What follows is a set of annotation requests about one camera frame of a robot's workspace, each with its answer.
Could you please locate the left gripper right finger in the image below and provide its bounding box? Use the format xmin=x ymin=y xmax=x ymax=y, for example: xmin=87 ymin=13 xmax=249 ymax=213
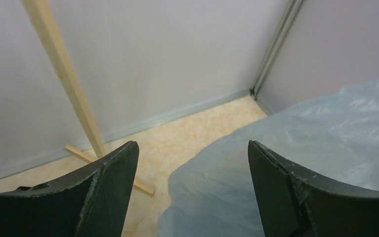
xmin=248 ymin=140 xmax=379 ymax=237

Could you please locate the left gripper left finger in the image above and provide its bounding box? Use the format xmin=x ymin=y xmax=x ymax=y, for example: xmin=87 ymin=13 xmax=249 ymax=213
xmin=0 ymin=141 xmax=139 ymax=237

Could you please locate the blue plastic trash bag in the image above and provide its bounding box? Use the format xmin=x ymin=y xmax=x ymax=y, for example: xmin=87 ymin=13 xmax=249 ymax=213
xmin=157 ymin=80 xmax=379 ymax=237

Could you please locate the wooden clothes rack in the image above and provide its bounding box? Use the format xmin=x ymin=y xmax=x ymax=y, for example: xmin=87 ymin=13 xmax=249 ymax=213
xmin=21 ymin=0 xmax=156 ymax=197

